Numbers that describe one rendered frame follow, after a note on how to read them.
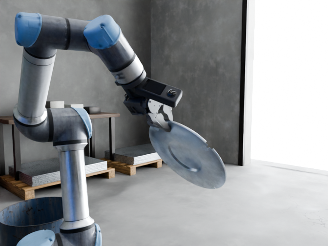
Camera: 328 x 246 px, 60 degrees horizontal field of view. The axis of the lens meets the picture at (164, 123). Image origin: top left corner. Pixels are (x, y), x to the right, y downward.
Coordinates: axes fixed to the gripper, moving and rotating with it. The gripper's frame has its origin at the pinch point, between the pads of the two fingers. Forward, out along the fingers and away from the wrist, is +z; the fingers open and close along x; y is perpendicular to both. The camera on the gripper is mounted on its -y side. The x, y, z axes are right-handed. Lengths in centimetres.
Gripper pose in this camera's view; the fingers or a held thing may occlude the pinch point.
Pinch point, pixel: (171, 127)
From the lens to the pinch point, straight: 83.0
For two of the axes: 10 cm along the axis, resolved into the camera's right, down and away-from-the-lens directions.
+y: -7.9, -0.6, 6.1
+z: 4.3, 6.5, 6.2
